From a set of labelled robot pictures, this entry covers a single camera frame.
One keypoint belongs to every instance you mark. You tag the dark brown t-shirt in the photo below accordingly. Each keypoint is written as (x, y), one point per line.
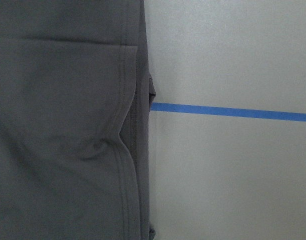
(75, 97)

